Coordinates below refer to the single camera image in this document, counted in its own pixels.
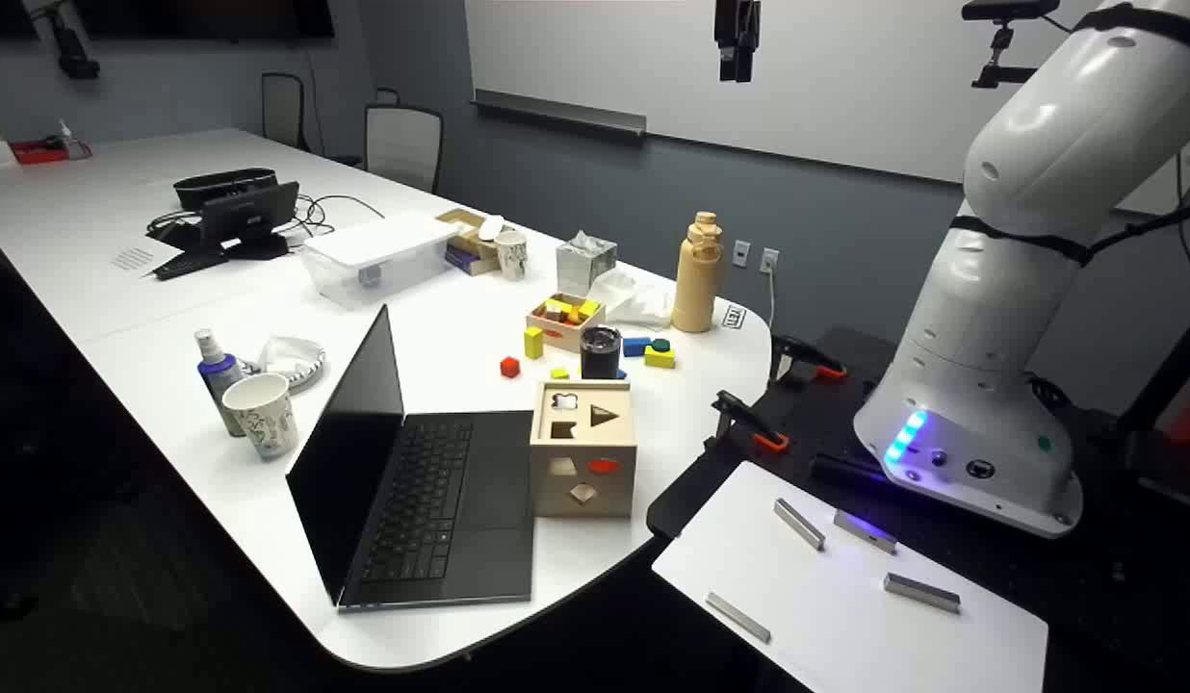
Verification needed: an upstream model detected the tissue box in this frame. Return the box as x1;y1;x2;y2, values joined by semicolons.
553;230;616;297

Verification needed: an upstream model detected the black round cup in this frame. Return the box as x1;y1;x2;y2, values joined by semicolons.
581;329;620;379

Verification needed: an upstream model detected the tan plastic bottle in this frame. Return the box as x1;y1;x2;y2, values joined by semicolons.
669;214;719;337

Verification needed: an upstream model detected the black tablet on stand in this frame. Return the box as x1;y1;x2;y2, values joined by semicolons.
151;180;298;280

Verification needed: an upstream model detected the wooden tray of blocks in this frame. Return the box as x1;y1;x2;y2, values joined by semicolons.
529;292;599;350

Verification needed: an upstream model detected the blue block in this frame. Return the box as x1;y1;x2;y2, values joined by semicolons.
620;338;649;359

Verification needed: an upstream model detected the white paper cup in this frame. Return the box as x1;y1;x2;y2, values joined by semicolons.
223;374;298;464

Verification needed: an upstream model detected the white plastic bag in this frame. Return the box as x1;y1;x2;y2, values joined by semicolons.
588;261;749;337

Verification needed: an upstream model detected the white patterned cup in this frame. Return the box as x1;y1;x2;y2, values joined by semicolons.
493;226;529;279

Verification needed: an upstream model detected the blue spray bottle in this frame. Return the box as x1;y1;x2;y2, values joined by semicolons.
195;329;244;436

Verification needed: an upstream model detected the black case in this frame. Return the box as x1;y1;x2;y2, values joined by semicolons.
173;170;278;214

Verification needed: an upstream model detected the black orange clamp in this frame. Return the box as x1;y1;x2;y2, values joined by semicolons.
771;337;846;380
712;389;788;456

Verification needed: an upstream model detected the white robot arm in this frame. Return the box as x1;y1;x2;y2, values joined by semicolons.
852;0;1190;541

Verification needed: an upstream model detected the clear plastic storage bin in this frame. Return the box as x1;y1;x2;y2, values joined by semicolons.
300;217;450;310

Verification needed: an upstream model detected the wooden shape sorter box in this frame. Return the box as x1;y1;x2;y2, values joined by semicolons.
531;380;636;522

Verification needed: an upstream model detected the red block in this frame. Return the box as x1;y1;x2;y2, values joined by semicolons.
502;359;522;379

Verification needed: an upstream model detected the yellow cylinder block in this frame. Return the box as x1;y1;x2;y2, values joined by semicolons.
522;329;544;359

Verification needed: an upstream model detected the black open laptop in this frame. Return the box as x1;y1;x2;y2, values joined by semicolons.
285;311;535;614

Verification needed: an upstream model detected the crumpled clear plastic wrap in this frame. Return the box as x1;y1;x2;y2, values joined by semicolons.
259;337;326;392

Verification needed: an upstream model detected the grey office chair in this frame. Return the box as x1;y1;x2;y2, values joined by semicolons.
367;104;443;190

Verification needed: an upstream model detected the red item on table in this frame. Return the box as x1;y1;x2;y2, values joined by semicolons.
10;135;92;165

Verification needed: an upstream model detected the white board with metal strips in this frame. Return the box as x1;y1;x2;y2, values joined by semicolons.
654;464;1046;693

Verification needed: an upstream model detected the small cardboard box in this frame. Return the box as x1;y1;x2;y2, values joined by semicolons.
437;210;502;274

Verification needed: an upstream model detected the yellow green block stack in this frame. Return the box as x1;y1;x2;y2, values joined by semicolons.
643;338;678;371

